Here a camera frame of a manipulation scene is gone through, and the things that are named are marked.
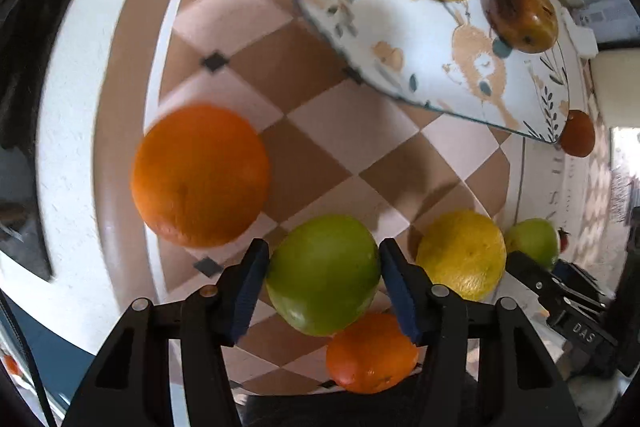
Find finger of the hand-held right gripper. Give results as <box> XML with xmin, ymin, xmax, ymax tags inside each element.
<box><xmin>506</xmin><ymin>251</ymin><xmax>563</xmax><ymax>309</ymax></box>
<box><xmin>559</xmin><ymin>258</ymin><xmax>608</xmax><ymax>303</ymax></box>

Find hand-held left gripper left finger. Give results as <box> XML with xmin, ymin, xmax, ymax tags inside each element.
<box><xmin>62</xmin><ymin>238</ymin><xmax>271</xmax><ymax>427</ymax></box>

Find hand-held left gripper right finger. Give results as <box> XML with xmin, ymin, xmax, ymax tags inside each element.
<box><xmin>378</xmin><ymin>237</ymin><xmax>583</xmax><ymax>427</ymax></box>

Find green apple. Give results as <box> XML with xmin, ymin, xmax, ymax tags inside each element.
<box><xmin>504</xmin><ymin>218</ymin><xmax>560</xmax><ymax>272</ymax></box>
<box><xmin>265</xmin><ymin>214</ymin><xmax>382</xmax><ymax>338</ymax></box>

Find orange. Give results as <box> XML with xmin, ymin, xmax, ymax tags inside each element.
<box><xmin>326</xmin><ymin>312</ymin><xmax>420</xmax><ymax>395</ymax></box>
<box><xmin>131</xmin><ymin>103</ymin><xmax>272</xmax><ymax>249</ymax></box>

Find dark red-orange tangerine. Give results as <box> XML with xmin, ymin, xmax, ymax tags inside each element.
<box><xmin>559</xmin><ymin>109</ymin><xmax>597</xmax><ymax>158</ymax></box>

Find white patterned oval plate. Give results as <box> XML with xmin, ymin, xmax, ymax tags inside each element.
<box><xmin>291</xmin><ymin>0</ymin><xmax>572</xmax><ymax>144</ymax></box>

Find blue cabinet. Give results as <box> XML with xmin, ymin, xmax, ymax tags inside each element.
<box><xmin>0</xmin><ymin>297</ymin><xmax>96</xmax><ymax>427</ymax></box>

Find brown checkered table mat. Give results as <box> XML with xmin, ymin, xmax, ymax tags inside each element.
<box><xmin>92</xmin><ymin>0</ymin><xmax>526</xmax><ymax>395</ymax></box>

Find crumpled white tissue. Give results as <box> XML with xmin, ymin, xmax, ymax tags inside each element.
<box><xmin>560</xmin><ymin>7</ymin><xmax>599</xmax><ymax>56</ymax></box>

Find brown red apple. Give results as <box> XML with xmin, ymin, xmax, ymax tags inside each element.
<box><xmin>487</xmin><ymin>0</ymin><xmax>559</xmax><ymax>54</ymax></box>

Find black cable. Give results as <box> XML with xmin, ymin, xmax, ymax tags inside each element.
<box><xmin>0</xmin><ymin>293</ymin><xmax>57</xmax><ymax>427</ymax></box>

